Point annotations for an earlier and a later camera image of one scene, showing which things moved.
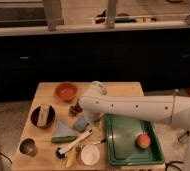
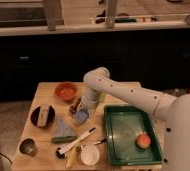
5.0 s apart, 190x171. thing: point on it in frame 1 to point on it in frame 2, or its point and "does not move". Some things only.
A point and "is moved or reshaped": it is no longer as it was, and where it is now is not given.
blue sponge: [81, 124] is moved or reshaped
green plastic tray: [121, 137] does not move
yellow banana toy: [72, 157] does not move
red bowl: [66, 91] does not move
